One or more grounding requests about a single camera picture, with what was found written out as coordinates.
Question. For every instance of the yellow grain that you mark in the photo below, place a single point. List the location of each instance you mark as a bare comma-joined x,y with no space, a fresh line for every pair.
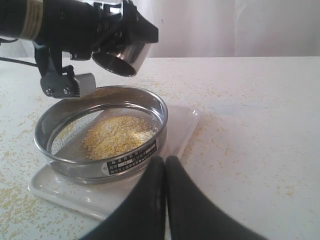
115,136

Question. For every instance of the white backdrop curtain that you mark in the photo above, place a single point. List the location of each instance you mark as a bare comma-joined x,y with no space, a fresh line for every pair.
234,28

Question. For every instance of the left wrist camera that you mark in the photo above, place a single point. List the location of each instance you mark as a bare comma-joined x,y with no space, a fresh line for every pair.
59,81

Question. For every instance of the stainless steel cup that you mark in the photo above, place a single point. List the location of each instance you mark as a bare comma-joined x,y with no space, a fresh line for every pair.
125,61

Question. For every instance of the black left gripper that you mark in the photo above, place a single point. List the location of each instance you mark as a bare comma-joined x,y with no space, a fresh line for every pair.
120,24

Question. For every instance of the white square plastic tray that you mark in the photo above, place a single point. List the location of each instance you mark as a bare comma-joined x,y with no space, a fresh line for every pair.
100,200

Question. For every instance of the round stainless steel sieve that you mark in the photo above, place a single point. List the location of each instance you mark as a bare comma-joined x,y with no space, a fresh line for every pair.
60,131

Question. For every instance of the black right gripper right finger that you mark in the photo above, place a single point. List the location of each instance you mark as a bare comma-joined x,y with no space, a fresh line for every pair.
192,216

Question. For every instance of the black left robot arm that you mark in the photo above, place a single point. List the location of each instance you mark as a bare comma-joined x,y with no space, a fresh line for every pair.
76,26

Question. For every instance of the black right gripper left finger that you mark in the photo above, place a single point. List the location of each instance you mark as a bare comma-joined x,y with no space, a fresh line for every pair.
142,215

